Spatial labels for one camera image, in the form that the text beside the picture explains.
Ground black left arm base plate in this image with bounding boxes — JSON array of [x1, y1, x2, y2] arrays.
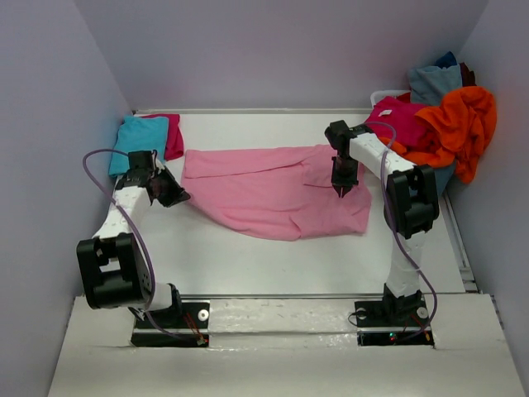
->
[[130, 299, 210, 348]]

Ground dark blue t-shirt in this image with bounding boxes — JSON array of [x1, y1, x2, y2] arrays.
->
[[434, 51, 458, 69]]

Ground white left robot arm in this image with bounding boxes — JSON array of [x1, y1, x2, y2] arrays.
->
[[76, 150, 190, 327]]

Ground grey-blue t-shirt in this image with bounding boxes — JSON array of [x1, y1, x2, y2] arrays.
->
[[407, 65, 463, 106]]

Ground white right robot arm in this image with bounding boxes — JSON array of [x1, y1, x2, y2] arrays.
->
[[325, 120, 440, 329]]

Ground maroon t-shirt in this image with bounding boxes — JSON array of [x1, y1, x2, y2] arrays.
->
[[459, 62, 477, 87]]

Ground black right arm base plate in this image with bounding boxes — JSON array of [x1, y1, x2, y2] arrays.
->
[[348, 300, 435, 347]]

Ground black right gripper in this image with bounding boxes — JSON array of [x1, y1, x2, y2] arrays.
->
[[332, 155, 360, 194]]

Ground light pink t-shirt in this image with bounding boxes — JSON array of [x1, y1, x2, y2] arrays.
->
[[181, 145, 372, 241]]

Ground folded magenta t-shirt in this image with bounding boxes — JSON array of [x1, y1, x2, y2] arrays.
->
[[141, 113, 184, 161]]

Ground crumpled orange t-shirt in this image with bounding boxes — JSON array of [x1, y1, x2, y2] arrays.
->
[[391, 86, 497, 184]]

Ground white laundry basket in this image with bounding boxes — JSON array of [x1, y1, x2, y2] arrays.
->
[[369, 89, 410, 108]]

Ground crumpled magenta t-shirt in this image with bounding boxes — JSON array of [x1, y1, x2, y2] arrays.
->
[[365, 95, 426, 147]]

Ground folded turquoise t-shirt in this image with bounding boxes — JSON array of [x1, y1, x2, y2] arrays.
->
[[113, 116, 169, 161]]

